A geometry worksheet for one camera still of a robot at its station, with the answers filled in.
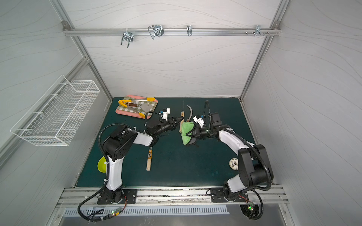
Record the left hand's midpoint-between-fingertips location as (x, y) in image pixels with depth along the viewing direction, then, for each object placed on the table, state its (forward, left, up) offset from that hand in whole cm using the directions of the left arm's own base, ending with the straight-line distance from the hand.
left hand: (185, 120), depth 85 cm
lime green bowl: (-23, +49, -15) cm, 56 cm away
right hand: (-8, -2, -4) cm, 9 cm away
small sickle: (-21, +21, -16) cm, 34 cm away
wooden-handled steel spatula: (+24, +32, -16) cm, 43 cm away
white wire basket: (-10, +64, +14) cm, 66 cm away
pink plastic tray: (+19, +42, -18) cm, 49 cm away
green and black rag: (-6, -1, +1) cm, 6 cm away
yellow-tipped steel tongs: (+27, +52, -14) cm, 61 cm away
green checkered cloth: (+23, +38, -17) cm, 47 cm away
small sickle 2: (+4, +2, -1) cm, 5 cm away
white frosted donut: (-20, -30, -16) cm, 39 cm away
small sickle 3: (+12, -3, -16) cm, 21 cm away
